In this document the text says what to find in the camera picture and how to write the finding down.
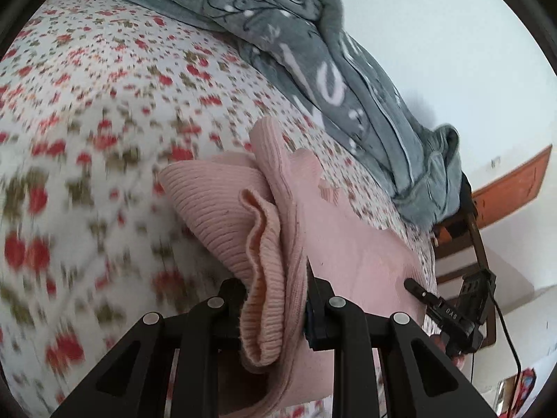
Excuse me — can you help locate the floral bed sheet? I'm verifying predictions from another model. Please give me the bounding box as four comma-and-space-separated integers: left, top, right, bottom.
0, 0, 438, 418

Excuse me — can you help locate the person's right hand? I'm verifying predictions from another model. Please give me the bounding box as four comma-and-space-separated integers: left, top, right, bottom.
433, 332, 469, 369

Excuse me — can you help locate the black cable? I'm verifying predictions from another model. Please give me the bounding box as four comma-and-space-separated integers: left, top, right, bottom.
470, 285, 522, 384

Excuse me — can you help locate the grey printed blanket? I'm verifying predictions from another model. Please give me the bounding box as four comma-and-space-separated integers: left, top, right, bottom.
72, 0, 463, 230

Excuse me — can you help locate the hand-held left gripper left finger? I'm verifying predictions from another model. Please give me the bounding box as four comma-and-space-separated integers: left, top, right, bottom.
50, 278, 249, 418

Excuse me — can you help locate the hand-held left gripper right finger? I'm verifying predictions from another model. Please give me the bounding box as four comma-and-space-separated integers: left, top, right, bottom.
305, 256, 497, 418

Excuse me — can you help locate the colourful printed object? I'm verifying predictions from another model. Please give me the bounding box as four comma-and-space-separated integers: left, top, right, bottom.
496, 367, 541, 407

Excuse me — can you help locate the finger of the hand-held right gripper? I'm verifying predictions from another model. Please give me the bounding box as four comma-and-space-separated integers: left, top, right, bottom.
404, 278, 446, 316

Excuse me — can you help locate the pink knit sweater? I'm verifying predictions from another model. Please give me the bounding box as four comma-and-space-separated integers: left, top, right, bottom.
157, 117, 430, 418

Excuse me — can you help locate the wooden bed frame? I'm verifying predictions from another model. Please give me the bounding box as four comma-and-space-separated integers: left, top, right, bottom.
431, 173, 498, 346

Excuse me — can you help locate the orange wooden door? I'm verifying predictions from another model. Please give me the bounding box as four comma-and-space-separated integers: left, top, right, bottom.
472, 145, 554, 228

